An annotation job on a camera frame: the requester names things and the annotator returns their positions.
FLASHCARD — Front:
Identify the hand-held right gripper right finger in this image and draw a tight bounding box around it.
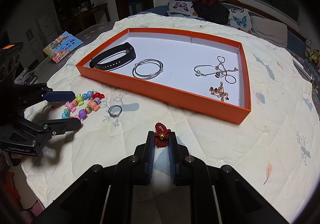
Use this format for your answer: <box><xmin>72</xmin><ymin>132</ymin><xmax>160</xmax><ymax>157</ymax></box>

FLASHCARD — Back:
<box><xmin>167</xmin><ymin>131</ymin><xmax>289</xmax><ymax>224</ymax></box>

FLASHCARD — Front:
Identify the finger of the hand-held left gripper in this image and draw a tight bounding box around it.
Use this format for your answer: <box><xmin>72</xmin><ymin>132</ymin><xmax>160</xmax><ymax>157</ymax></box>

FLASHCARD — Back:
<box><xmin>41</xmin><ymin>118</ymin><xmax>82</xmax><ymax>137</ymax></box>
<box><xmin>41</xmin><ymin>91</ymin><xmax>75</xmax><ymax>103</ymax></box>

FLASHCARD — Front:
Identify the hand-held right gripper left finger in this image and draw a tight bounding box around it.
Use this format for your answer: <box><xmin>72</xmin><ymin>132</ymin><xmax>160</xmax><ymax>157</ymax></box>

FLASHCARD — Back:
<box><xmin>32</xmin><ymin>130</ymin><xmax>156</xmax><ymax>224</ymax></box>

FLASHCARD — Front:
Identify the red braided bracelet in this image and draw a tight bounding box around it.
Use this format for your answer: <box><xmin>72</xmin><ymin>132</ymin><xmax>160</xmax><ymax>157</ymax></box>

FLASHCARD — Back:
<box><xmin>154</xmin><ymin>122</ymin><xmax>172</xmax><ymax>149</ymax></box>

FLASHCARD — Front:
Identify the colourful candy bead bracelet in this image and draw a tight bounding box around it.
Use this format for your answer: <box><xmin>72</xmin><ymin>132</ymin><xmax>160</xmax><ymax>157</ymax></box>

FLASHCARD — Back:
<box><xmin>61</xmin><ymin>91</ymin><xmax>105</xmax><ymax>120</ymax></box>

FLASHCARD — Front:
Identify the black silicone wristband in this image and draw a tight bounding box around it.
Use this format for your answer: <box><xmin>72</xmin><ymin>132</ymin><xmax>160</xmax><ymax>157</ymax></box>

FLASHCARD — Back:
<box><xmin>89</xmin><ymin>42</ymin><xmax>136</xmax><ymax>72</ymax></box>

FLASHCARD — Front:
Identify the small gold earring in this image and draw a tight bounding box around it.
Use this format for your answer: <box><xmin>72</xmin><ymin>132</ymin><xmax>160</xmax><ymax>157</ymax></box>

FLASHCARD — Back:
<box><xmin>209</xmin><ymin>82</ymin><xmax>230</xmax><ymax>102</ymax></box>

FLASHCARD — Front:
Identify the silver pearl necklace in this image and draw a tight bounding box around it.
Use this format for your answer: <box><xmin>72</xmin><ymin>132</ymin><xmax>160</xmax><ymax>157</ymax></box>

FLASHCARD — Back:
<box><xmin>194</xmin><ymin>56</ymin><xmax>239</xmax><ymax>85</ymax></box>

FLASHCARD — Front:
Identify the orange shallow box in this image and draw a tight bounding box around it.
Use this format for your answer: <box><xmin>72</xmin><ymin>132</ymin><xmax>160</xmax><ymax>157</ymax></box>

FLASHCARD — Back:
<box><xmin>75</xmin><ymin>28</ymin><xmax>251</xmax><ymax>126</ymax></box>

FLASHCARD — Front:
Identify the grey knitted glove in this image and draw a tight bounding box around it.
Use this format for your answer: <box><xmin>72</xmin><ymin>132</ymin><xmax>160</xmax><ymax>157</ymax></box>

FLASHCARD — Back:
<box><xmin>14</xmin><ymin>69</ymin><xmax>38</xmax><ymax>85</ymax></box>

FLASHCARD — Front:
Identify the children's picture book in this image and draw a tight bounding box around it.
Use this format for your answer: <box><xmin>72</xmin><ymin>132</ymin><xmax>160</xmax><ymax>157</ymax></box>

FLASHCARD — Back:
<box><xmin>42</xmin><ymin>31</ymin><xmax>84</xmax><ymax>64</ymax></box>

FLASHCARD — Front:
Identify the cream quilted blanket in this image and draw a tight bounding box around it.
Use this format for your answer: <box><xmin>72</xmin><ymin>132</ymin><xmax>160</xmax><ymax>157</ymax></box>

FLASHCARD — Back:
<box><xmin>21</xmin><ymin>12</ymin><xmax>320</xmax><ymax>224</ymax></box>

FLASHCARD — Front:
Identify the white cabinet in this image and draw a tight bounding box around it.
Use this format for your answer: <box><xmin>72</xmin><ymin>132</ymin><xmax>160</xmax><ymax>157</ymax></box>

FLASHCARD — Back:
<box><xmin>37</xmin><ymin>13</ymin><xmax>58</xmax><ymax>45</ymax></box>

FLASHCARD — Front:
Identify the grey star-print bedsheet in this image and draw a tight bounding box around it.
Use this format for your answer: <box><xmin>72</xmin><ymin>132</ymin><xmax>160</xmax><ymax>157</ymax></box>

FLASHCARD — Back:
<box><xmin>25</xmin><ymin>23</ymin><xmax>118</xmax><ymax>77</ymax></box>

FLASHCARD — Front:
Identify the dark wooden desk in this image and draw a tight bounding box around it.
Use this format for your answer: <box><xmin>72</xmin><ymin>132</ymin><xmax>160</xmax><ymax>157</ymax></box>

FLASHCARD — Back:
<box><xmin>72</xmin><ymin>2</ymin><xmax>111</xmax><ymax>32</ymax></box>

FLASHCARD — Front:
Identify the black quilted bag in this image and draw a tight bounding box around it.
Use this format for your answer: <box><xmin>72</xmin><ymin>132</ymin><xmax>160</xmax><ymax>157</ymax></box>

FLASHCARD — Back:
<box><xmin>192</xmin><ymin>2</ymin><xmax>230</xmax><ymax>25</ymax></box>

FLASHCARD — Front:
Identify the butterfly print pillow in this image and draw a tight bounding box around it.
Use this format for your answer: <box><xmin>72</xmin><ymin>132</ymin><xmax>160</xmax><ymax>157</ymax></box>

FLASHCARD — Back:
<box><xmin>167</xmin><ymin>0</ymin><xmax>200</xmax><ymax>18</ymax></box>
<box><xmin>227</xmin><ymin>7</ymin><xmax>253</xmax><ymax>35</ymax></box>

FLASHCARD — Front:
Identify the beige pillow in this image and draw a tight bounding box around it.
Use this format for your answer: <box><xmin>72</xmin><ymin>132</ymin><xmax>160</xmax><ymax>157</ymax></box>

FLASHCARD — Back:
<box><xmin>250</xmin><ymin>15</ymin><xmax>288</xmax><ymax>48</ymax></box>

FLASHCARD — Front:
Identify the yellow-vested bear plush toy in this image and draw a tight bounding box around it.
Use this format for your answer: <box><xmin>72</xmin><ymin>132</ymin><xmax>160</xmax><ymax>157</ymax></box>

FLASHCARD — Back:
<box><xmin>304</xmin><ymin>49</ymin><xmax>320</xmax><ymax>63</ymax></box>

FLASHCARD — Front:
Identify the silver ring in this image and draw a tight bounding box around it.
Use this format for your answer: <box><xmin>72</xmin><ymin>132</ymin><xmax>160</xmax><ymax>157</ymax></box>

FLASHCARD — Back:
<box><xmin>108</xmin><ymin>105</ymin><xmax>123</xmax><ymax>117</ymax></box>

